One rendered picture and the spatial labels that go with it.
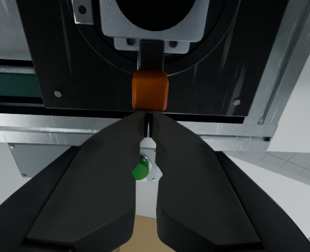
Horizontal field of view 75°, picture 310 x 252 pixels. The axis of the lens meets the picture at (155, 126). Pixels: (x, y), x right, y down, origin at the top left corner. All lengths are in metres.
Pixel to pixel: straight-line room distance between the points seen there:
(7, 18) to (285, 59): 0.31
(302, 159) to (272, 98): 1.72
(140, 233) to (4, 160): 0.34
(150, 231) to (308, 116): 0.43
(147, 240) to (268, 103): 0.42
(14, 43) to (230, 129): 0.29
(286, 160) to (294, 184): 1.34
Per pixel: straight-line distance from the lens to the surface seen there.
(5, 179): 0.58
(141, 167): 0.29
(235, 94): 0.25
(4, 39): 0.32
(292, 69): 0.27
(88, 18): 0.18
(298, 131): 0.48
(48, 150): 0.32
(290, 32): 0.26
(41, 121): 0.29
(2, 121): 0.32
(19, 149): 0.34
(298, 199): 0.64
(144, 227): 0.57
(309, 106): 0.45
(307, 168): 2.09
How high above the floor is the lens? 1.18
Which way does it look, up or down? 57 degrees down
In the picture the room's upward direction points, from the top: 179 degrees clockwise
